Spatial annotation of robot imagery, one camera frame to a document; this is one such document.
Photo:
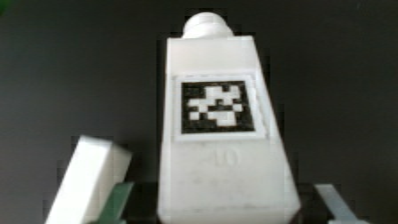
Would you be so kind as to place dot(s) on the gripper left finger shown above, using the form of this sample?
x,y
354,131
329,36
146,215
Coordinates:
x,y
111,214

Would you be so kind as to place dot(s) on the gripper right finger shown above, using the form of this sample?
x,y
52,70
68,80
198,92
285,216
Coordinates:
x,y
343,216

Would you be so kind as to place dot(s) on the white table leg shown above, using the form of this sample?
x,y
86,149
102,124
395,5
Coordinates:
x,y
226,181

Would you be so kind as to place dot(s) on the white U-shaped obstacle fence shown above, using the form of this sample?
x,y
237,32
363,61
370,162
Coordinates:
x,y
96,171

